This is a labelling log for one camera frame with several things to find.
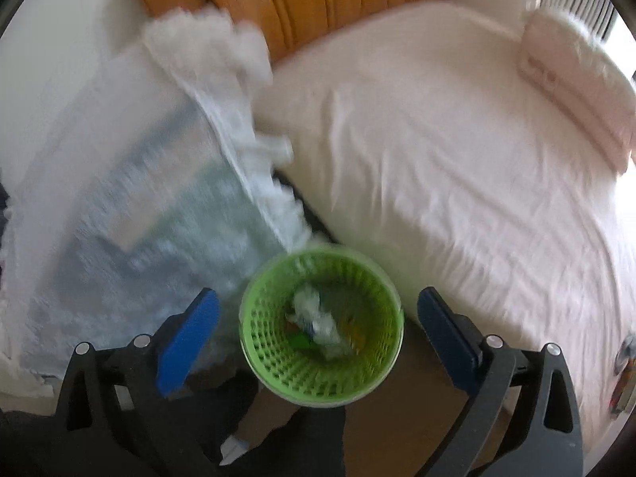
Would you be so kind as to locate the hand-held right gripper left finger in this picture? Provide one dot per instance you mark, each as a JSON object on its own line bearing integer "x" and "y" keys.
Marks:
{"x": 186, "y": 343}

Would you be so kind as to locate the small grey cloth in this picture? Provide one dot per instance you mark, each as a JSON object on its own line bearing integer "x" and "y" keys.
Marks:
{"x": 628, "y": 353}

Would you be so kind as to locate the person's dark trousers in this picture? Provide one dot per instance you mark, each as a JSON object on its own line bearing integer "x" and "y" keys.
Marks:
{"x": 303, "y": 442}

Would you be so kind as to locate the green plastic mesh wastebasket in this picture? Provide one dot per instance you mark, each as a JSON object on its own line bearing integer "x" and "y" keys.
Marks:
{"x": 278, "y": 357}

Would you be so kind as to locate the brown wooden box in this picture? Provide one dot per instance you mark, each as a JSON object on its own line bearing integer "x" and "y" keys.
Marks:
{"x": 623, "y": 395}

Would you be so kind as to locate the white lace tablecloth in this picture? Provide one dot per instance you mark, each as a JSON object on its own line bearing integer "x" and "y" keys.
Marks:
{"x": 124, "y": 184}

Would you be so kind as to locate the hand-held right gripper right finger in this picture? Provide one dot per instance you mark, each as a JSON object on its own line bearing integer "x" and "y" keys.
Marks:
{"x": 447, "y": 338}

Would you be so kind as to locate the white plastic wrapper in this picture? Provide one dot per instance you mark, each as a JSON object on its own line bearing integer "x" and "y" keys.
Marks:
{"x": 318, "y": 315}

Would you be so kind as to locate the bed with pink sheet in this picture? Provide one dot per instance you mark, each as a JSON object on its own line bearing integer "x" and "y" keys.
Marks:
{"x": 437, "y": 169}

